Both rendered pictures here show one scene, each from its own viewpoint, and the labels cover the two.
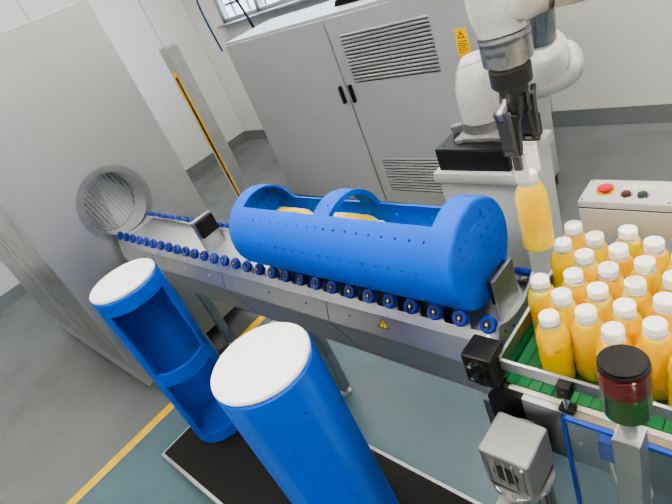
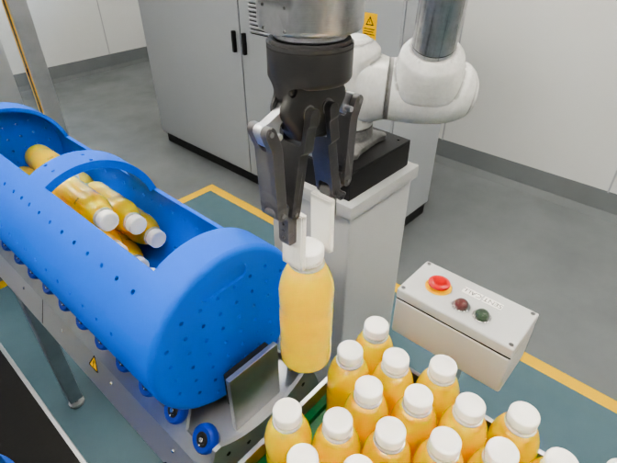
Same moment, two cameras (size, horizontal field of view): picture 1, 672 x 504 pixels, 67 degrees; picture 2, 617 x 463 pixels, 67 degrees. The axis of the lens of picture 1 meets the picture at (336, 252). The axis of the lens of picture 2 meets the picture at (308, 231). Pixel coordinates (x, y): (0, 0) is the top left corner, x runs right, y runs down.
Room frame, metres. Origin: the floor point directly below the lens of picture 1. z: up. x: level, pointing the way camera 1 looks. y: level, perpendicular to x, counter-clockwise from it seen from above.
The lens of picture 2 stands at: (0.47, -0.34, 1.63)
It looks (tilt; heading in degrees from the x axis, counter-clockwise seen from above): 35 degrees down; 349
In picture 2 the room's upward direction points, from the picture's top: straight up
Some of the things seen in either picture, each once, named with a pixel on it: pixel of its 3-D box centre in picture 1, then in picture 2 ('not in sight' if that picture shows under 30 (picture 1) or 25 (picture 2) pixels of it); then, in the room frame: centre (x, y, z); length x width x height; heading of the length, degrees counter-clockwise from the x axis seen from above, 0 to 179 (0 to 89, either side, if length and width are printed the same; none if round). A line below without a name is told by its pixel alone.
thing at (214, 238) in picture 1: (209, 231); not in sight; (2.01, 0.46, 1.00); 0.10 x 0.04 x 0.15; 127
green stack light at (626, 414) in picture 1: (625, 396); not in sight; (0.43, -0.29, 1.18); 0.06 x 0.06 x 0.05
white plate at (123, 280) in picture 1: (122, 280); not in sight; (1.86, 0.83, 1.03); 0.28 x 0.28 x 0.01
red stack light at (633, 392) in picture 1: (624, 375); not in sight; (0.43, -0.29, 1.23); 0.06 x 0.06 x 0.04
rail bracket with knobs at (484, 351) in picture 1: (486, 361); not in sight; (0.80, -0.21, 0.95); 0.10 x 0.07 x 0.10; 127
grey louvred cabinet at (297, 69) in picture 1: (379, 108); (273, 72); (3.49, -0.70, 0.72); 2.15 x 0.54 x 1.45; 37
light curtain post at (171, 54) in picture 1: (255, 215); (60, 141); (2.34, 0.29, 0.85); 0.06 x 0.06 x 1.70; 37
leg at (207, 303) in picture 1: (209, 306); not in sight; (2.61, 0.83, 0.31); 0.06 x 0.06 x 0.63; 37
